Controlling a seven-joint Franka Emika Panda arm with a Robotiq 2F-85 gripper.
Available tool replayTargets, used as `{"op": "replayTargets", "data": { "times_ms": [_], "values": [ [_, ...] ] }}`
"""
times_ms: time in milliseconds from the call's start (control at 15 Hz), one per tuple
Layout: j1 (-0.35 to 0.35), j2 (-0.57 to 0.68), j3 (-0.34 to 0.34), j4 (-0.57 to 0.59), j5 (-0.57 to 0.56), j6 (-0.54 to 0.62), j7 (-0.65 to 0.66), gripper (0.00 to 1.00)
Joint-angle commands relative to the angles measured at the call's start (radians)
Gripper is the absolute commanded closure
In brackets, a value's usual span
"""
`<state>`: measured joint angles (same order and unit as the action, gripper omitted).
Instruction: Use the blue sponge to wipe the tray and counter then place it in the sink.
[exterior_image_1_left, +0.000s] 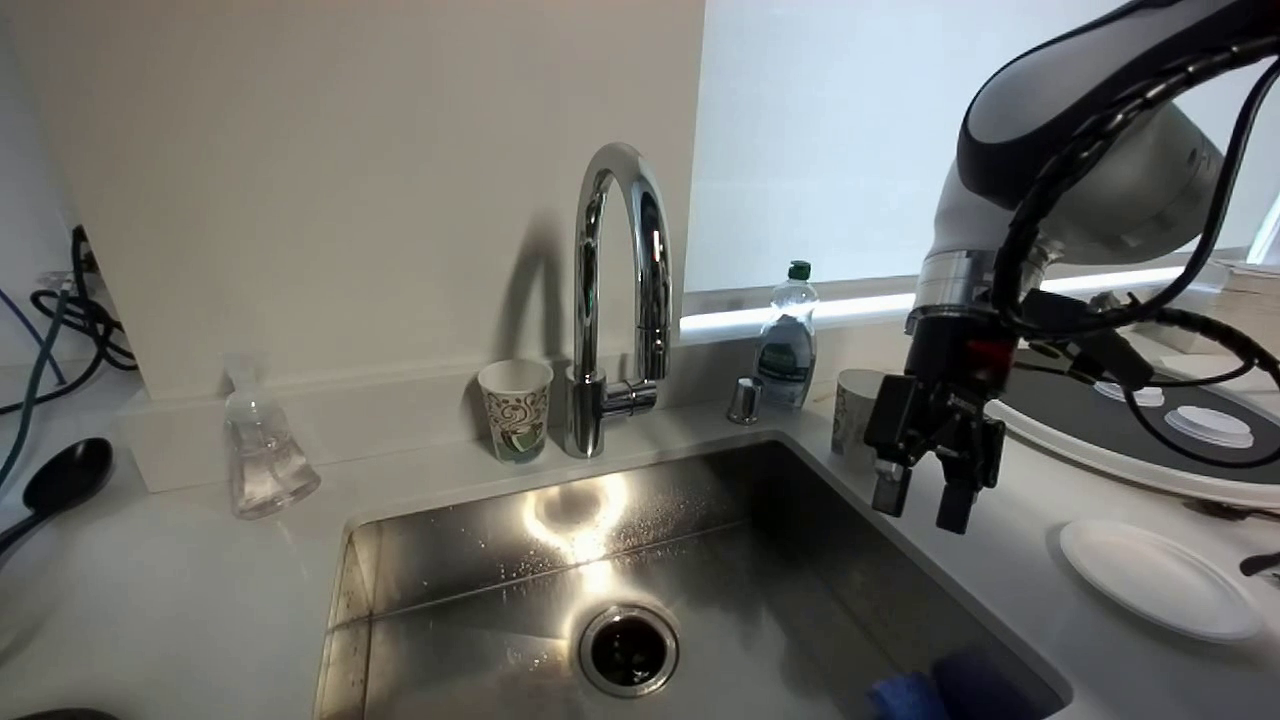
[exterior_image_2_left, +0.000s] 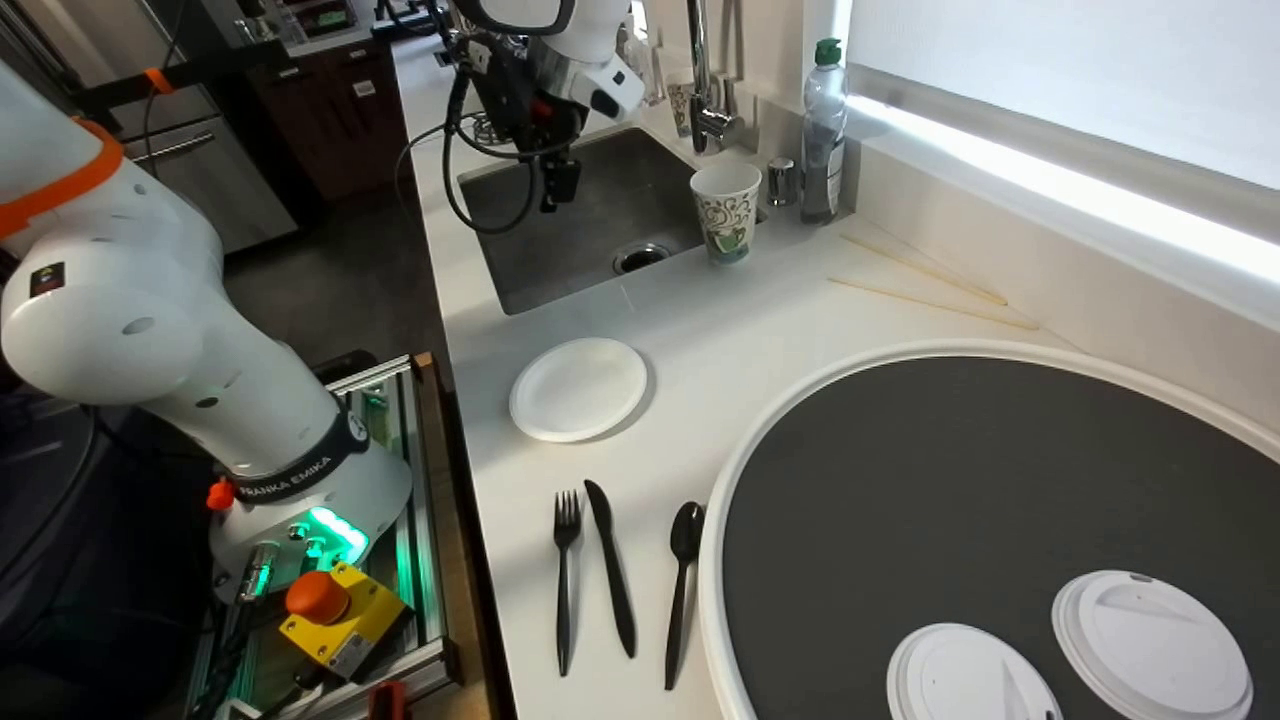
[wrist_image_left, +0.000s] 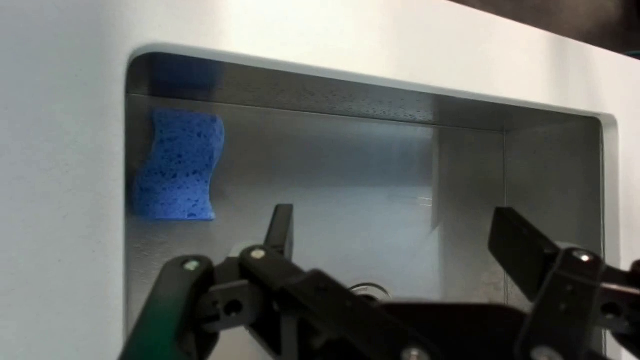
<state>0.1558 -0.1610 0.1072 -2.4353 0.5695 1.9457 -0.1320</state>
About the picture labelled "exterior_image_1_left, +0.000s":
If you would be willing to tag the small chrome sink button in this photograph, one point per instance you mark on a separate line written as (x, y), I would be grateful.
(742, 403)

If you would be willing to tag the black ladle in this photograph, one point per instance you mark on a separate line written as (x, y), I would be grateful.
(65, 479)

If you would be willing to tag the small white round lid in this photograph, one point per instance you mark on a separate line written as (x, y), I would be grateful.
(1210, 424)
(1116, 394)

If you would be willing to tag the chrome gooseneck faucet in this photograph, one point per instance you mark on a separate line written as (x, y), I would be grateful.
(587, 264)

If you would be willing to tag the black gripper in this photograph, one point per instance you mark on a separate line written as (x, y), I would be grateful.
(947, 387)

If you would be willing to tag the stainless steel sink basin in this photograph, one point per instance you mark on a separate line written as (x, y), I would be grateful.
(744, 574)

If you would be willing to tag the clear soap dispenser bottle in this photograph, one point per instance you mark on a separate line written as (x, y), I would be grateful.
(264, 461)

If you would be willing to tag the white window blind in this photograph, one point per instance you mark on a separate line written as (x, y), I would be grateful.
(824, 132)

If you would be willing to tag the white plate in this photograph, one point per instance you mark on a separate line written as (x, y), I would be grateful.
(1158, 580)

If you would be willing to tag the black plastic spoon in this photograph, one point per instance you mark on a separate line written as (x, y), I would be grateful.
(1263, 565)

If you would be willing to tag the patterned paper cup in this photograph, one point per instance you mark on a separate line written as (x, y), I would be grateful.
(512, 404)
(853, 404)

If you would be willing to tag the blue sponge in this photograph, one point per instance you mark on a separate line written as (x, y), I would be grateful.
(987, 687)

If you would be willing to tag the black sink drain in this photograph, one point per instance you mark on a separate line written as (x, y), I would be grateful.
(625, 648)

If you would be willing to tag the green-capped dish soap bottle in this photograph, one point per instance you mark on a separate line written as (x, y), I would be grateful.
(784, 349)

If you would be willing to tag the round white-rimmed grey tray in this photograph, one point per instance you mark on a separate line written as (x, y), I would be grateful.
(1065, 443)

